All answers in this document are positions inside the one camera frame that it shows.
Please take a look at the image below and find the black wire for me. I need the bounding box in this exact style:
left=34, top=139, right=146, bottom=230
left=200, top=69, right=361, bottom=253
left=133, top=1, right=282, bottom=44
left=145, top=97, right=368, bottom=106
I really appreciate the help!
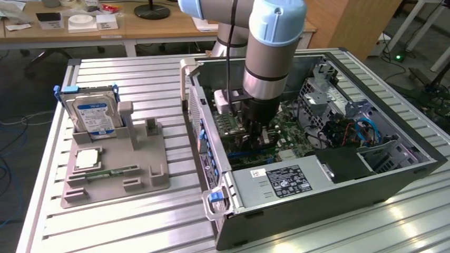
left=304, top=123, right=332, bottom=148

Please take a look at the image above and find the black open PC case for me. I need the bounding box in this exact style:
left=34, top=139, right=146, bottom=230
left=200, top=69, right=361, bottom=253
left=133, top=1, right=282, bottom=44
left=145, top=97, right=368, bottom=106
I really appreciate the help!
left=180, top=51, right=449, bottom=251

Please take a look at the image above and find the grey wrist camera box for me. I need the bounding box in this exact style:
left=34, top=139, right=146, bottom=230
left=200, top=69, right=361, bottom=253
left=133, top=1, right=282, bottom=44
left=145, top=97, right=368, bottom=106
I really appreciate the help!
left=214, top=89, right=253, bottom=115

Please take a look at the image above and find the white box with black lid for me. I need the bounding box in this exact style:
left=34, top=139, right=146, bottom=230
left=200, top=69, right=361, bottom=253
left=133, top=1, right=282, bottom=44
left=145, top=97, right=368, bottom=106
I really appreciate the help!
left=35, top=12, right=65, bottom=30

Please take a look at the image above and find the white table frame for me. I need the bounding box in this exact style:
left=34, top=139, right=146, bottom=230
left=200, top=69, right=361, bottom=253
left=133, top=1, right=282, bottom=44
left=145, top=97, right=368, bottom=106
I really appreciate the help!
left=385, top=0, right=450, bottom=72

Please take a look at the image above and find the wooden cabinet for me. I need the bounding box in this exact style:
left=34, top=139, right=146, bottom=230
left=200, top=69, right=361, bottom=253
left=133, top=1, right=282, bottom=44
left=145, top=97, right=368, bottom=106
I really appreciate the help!
left=304, top=0, right=404, bottom=60

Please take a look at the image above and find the metal disk bay cage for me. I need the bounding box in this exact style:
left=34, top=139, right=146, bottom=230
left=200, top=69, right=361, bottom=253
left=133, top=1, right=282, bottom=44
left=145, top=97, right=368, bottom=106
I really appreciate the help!
left=297, top=76, right=371, bottom=132

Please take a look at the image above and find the small white labelled box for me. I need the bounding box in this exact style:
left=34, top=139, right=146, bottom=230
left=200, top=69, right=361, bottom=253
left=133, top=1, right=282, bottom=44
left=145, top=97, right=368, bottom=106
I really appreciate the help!
left=95, top=14, right=119, bottom=31

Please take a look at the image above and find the black round lamp base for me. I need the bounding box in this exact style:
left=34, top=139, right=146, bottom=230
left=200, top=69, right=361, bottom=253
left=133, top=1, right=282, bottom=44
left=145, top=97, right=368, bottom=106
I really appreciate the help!
left=134, top=0, right=172, bottom=21

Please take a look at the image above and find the silver CPU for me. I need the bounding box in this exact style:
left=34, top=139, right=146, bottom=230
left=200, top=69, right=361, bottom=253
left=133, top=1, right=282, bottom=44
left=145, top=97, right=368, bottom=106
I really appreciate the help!
left=75, top=150, right=101, bottom=168

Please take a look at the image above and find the hard disk with blue bracket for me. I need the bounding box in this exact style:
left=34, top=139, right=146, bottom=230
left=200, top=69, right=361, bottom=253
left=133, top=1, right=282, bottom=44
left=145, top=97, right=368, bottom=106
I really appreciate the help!
left=53, top=83, right=123, bottom=140

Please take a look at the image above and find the white box with round dish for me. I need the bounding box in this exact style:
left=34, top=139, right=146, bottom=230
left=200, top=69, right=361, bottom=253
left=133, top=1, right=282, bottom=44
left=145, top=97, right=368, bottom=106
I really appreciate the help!
left=69, top=14, right=98, bottom=34

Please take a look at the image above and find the green RAM stick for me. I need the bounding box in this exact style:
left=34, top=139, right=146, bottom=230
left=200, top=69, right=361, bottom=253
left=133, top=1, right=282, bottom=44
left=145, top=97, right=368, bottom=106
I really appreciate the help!
left=86, top=166, right=137, bottom=179

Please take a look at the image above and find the green motherboard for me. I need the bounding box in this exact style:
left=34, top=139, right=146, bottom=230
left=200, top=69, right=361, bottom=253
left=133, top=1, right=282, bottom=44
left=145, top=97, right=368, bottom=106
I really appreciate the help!
left=208, top=88, right=317, bottom=171

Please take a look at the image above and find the white paper stack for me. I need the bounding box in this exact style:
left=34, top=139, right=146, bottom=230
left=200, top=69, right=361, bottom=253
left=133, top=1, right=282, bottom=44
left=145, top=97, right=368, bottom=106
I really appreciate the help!
left=192, top=17, right=220, bottom=32

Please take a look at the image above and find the wooden desk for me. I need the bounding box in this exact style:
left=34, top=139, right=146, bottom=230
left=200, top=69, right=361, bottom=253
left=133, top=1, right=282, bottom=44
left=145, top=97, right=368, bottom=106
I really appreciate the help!
left=0, top=0, right=317, bottom=57

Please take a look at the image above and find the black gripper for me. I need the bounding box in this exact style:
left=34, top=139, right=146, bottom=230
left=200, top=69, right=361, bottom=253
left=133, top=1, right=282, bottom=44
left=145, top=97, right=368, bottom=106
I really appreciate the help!
left=245, top=96, right=282, bottom=134

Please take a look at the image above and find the blue wire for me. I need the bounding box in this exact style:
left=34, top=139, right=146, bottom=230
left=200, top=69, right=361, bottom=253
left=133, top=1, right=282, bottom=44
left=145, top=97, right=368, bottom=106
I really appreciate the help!
left=354, top=118, right=383, bottom=145

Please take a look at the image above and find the grey power supply unit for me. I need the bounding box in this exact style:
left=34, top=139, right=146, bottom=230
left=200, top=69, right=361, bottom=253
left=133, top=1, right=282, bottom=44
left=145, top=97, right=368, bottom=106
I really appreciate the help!
left=230, top=154, right=336, bottom=209

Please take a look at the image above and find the grey parts rack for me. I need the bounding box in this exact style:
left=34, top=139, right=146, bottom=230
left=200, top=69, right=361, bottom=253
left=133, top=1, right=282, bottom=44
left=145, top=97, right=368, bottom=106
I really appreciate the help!
left=61, top=101, right=173, bottom=209

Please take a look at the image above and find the graphics card with metal bracket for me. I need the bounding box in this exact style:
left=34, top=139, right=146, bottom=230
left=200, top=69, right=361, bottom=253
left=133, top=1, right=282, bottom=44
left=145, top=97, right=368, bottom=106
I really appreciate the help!
left=225, top=126, right=280, bottom=155

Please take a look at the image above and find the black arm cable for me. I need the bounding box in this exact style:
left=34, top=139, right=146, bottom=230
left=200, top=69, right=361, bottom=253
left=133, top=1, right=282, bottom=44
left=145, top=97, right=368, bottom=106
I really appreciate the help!
left=226, top=0, right=237, bottom=116

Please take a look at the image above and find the blue expansion slot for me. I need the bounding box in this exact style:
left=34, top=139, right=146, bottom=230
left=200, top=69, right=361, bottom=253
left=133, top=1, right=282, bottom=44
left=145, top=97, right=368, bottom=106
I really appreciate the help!
left=228, top=150, right=272, bottom=159

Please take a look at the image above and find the black chair base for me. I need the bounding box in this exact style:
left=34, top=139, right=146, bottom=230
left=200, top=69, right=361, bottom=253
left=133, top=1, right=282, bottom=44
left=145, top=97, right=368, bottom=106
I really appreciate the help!
left=21, top=46, right=107, bottom=79

